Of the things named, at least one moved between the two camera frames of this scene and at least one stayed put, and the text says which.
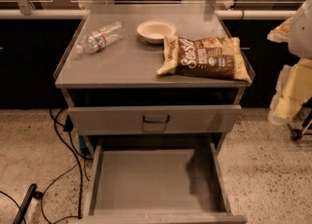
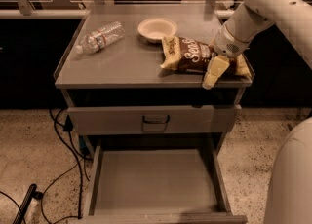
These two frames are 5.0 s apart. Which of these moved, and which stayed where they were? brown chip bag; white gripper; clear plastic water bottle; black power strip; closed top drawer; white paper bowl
Moved: white gripper; brown chip bag
Stayed: clear plastic water bottle; black power strip; white paper bowl; closed top drawer
